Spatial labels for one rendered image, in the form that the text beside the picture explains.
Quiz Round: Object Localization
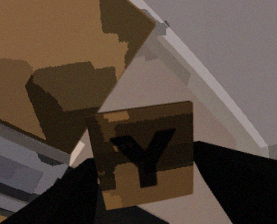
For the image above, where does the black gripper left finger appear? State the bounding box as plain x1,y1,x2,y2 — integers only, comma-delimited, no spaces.
1,157,98,224

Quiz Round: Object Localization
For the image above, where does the brown letter tile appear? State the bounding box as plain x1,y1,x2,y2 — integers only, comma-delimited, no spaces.
85,100,194,210

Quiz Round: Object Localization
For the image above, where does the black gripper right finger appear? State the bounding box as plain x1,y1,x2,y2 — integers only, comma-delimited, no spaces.
194,141,277,224

